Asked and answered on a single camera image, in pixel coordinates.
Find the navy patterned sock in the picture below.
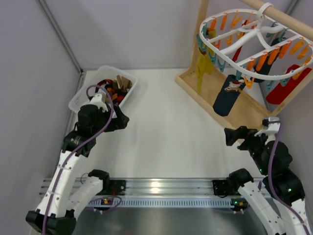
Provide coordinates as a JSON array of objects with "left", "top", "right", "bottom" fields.
[{"left": 213, "top": 74, "right": 246, "bottom": 117}]

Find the mustard yellow sock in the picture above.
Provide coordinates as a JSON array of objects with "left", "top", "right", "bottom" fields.
[{"left": 196, "top": 34, "right": 215, "bottom": 94}]

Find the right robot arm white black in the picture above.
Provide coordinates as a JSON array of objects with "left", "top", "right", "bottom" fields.
[{"left": 224, "top": 126, "right": 312, "bottom": 235}]

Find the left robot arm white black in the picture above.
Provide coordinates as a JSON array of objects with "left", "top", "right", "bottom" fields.
[{"left": 25, "top": 104, "right": 129, "bottom": 235}]

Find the white round clip hanger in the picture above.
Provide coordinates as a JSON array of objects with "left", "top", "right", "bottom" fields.
[{"left": 196, "top": 0, "right": 313, "bottom": 87}]

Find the argyle brown orange sock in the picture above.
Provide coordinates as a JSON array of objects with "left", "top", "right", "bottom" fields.
[{"left": 105, "top": 84, "right": 128, "bottom": 105}]

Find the tan brown striped sock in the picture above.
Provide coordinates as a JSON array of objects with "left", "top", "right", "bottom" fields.
[{"left": 113, "top": 75, "right": 133, "bottom": 92}]

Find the red black striped sock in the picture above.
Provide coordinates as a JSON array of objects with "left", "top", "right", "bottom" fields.
[{"left": 97, "top": 79, "right": 113, "bottom": 89}]

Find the white plastic basket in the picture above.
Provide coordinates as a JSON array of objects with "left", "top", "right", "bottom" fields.
[{"left": 68, "top": 65, "right": 138, "bottom": 113}]

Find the red sock on right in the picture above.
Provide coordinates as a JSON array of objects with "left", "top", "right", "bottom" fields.
[{"left": 266, "top": 68, "right": 312, "bottom": 105}]

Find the red thin hanging sock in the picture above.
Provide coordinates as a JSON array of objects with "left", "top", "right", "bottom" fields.
[{"left": 232, "top": 46, "right": 242, "bottom": 62}]

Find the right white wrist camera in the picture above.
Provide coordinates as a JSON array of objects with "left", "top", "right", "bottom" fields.
[{"left": 254, "top": 117, "right": 280, "bottom": 137}]

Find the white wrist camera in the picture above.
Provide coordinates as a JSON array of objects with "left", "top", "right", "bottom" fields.
[
  {"left": 89, "top": 93, "right": 111, "bottom": 112},
  {"left": 254, "top": 117, "right": 280, "bottom": 137}
]

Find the wooden rack frame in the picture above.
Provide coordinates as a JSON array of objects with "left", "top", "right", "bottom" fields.
[{"left": 176, "top": 0, "right": 313, "bottom": 129}]

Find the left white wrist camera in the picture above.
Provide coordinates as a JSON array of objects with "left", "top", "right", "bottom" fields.
[{"left": 89, "top": 93, "right": 111, "bottom": 112}]

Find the aluminium rail base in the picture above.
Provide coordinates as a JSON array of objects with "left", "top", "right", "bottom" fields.
[{"left": 39, "top": 177, "right": 279, "bottom": 209}]

